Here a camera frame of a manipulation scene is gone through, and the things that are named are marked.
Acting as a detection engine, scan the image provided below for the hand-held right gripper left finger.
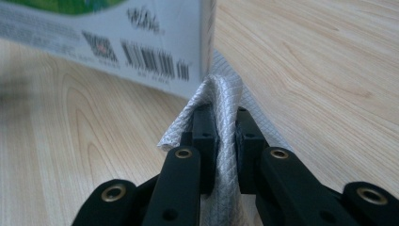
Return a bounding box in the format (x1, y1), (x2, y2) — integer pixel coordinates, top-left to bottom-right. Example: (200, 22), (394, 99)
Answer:
(180, 105), (219, 195)

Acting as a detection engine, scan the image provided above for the white picture book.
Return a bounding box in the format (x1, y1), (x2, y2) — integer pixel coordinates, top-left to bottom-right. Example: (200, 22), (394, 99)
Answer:
(0, 0), (218, 100)

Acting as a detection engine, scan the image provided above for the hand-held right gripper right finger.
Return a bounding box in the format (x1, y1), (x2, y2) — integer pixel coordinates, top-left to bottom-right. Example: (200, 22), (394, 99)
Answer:
(234, 106), (271, 195)

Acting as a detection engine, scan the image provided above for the grey mesh cloth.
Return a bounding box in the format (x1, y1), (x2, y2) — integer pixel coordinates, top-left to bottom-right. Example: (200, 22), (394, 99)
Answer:
(156, 50), (295, 226)

